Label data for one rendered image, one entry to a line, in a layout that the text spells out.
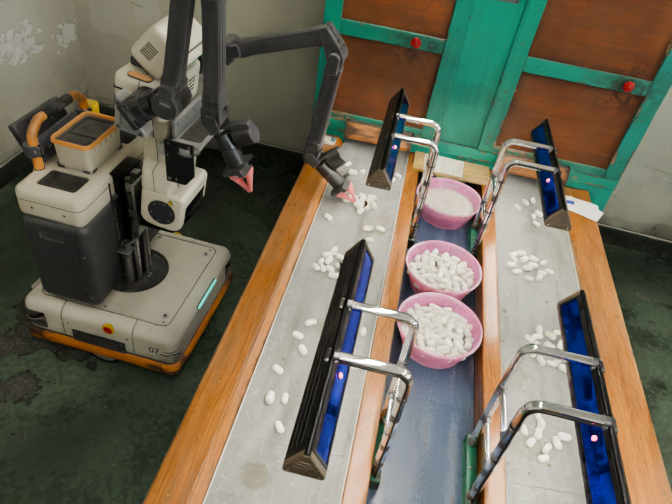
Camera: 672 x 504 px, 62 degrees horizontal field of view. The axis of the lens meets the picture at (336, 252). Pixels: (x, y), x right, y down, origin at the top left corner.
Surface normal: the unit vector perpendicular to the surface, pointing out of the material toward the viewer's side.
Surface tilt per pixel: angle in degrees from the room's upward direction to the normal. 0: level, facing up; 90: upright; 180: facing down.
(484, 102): 90
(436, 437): 0
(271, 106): 90
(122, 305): 0
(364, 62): 90
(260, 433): 0
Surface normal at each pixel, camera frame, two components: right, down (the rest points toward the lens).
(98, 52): -0.22, 0.60
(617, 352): 0.13, -0.75
